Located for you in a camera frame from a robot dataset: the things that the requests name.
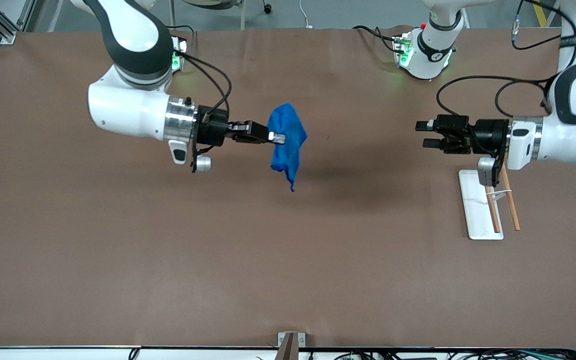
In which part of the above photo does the blue microfibre towel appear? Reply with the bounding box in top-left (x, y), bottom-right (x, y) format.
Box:
top-left (267, 102), bottom-right (309, 193)

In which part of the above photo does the white rack base tray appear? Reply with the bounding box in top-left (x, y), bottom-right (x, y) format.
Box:
top-left (458, 169), bottom-right (504, 241)

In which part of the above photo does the chair base with legs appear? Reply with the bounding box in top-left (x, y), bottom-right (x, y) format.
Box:
top-left (170, 0), bottom-right (247, 31)

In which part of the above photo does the brown table cover sheet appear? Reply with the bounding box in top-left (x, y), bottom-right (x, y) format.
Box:
top-left (0, 26), bottom-right (576, 349)

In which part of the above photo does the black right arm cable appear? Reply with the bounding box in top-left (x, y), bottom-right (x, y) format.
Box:
top-left (170, 25), bottom-right (233, 126)

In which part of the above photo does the black cable with grey connector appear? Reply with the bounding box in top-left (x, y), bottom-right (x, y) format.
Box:
top-left (511, 0), bottom-right (566, 51)

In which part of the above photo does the white floor cable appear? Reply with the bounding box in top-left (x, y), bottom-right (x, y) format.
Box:
top-left (298, 0), bottom-right (315, 29)

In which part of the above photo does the black left base cable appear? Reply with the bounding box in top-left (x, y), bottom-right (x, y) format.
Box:
top-left (352, 25), bottom-right (404, 53)

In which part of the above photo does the tangled cables bundle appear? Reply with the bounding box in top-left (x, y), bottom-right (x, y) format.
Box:
top-left (255, 348), bottom-right (576, 360)

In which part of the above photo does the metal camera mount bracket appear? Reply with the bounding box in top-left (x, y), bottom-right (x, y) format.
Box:
top-left (277, 331), bottom-right (307, 360)

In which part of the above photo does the aluminium frame profile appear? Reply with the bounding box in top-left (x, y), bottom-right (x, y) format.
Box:
top-left (0, 0), bottom-right (33, 45)

